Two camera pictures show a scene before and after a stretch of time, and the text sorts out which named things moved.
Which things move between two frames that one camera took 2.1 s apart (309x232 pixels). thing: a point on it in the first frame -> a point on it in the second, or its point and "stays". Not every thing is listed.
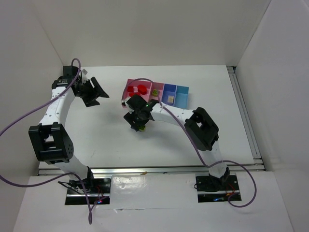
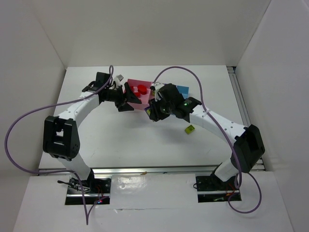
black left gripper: x=90 y=92 -> x=123 y=97
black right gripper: x=134 y=120 -> x=154 y=106
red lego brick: x=142 y=89 stays
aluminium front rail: x=150 y=170 stays
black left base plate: x=99 y=193 stays
